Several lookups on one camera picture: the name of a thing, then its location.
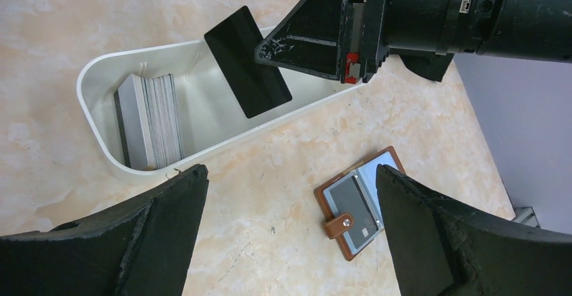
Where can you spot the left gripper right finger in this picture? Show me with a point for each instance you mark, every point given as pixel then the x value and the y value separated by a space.
pixel 441 246

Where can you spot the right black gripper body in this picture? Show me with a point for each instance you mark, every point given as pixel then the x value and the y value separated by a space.
pixel 426 34

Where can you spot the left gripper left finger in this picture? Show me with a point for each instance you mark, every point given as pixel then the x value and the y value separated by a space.
pixel 142 246

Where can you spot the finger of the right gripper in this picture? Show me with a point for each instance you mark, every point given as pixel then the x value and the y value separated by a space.
pixel 306 40

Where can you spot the black credit card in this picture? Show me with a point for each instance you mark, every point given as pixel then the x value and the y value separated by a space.
pixel 258 88

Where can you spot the brown leather card holder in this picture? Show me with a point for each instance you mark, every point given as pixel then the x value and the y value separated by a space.
pixel 365 173

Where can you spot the white oblong plastic tray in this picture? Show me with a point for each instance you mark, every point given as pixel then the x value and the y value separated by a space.
pixel 212 120

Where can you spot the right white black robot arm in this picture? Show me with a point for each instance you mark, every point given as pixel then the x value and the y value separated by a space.
pixel 528 29

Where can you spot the black card in holder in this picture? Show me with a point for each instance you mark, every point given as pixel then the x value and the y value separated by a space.
pixel 346 197

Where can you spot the stack of grey cards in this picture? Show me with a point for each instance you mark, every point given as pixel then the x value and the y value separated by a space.
pixel 149 122

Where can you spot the aluminium frame rail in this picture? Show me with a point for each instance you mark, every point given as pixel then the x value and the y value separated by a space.
pixel 526 216

